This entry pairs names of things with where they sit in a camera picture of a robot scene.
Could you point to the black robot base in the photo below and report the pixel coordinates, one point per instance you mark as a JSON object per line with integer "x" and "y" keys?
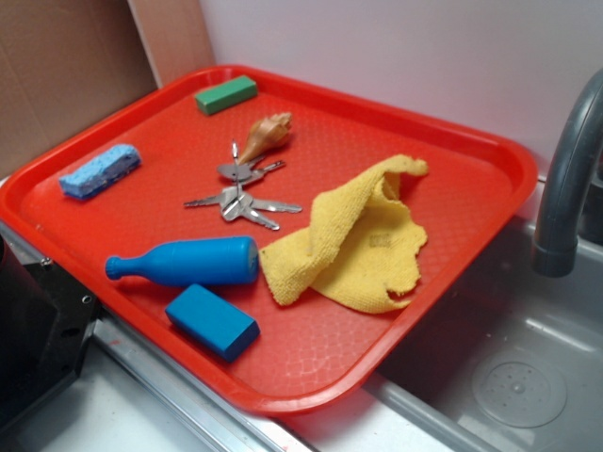
{"x": 47, "y": 319}

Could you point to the blue sponge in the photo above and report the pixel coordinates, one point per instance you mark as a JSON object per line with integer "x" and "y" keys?
{"x": 101, "y": 172}

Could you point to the red plastic tray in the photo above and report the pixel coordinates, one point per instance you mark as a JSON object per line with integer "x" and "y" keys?
{"x": 314, "y": 351}

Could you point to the yellow cloth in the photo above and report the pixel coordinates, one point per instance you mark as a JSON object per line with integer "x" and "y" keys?
{"x": 360, "y": 248}

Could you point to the silver key bunch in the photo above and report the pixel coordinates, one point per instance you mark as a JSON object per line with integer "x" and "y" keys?
{"x": 236, "y": 202}

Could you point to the blue plastic bottle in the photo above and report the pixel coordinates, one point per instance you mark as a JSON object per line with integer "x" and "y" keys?
{"x": 215, "y": 261}

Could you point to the brown seashell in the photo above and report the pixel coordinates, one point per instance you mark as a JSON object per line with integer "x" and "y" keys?
{"x": 265, "y": 135}

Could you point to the blue rectangular block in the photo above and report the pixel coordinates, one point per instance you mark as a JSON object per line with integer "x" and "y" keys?
{"x": 213, "y": 322}

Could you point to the green rectangular block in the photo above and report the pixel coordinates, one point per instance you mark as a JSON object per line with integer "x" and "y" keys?
{"x": 226, "y": 95}

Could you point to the grey sink basin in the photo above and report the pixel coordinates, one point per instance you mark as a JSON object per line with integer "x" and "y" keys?
{"x": 506, "y": 359}

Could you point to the grey faucet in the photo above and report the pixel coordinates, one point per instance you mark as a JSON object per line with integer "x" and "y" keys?
{"x": 571, "y": 204}

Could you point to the brown cardboard panel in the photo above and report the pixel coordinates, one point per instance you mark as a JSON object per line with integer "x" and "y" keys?
{"x": 64, "y": 66}

